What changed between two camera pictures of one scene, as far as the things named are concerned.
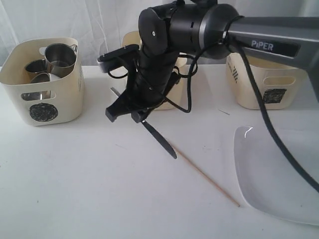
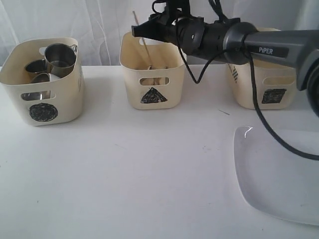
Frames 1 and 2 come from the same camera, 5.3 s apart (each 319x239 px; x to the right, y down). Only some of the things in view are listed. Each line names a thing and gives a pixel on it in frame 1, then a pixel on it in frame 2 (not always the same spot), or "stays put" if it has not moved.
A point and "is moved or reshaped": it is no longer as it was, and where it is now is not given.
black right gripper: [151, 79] → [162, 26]
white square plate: [268, 180] stays put
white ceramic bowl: [53, 77] stays put
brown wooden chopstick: [226, 194] is moved or reshaped
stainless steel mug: [62, 58] stays put
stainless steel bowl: [39, 77] stays put
